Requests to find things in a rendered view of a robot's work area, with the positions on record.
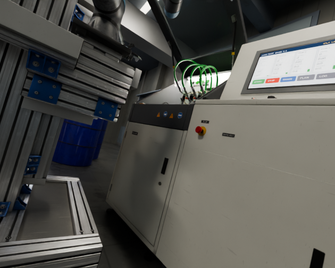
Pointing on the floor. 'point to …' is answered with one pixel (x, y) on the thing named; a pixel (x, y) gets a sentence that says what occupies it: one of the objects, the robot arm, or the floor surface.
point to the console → (261, 178)
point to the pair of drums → (80, 142)
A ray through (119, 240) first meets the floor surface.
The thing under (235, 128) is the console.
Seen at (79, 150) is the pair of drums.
